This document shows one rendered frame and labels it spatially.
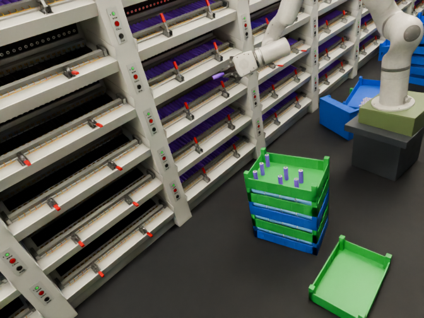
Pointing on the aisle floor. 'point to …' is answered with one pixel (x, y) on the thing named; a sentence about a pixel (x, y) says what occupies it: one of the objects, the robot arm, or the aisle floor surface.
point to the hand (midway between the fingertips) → (225, 72)
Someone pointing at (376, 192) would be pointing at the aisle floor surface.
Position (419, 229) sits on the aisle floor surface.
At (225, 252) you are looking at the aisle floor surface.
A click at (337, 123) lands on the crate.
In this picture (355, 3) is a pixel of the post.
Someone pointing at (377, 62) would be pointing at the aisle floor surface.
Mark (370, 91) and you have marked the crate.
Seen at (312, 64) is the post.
